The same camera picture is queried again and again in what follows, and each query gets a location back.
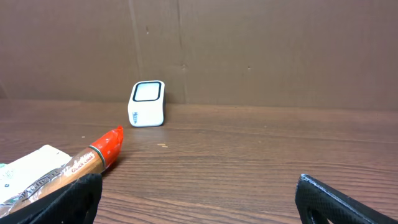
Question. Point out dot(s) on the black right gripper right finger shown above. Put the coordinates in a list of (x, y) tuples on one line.
[(319, 203)]

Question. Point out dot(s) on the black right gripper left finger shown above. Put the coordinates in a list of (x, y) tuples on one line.
[(75, 203)]

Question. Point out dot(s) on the white tube with gold cap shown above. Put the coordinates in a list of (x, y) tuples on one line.
[(19, 174)]

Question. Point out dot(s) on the orange spaghetti packet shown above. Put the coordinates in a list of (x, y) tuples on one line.
[(94, 159)]

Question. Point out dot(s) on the white barcode scanner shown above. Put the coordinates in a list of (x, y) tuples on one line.
[(146, 107)]

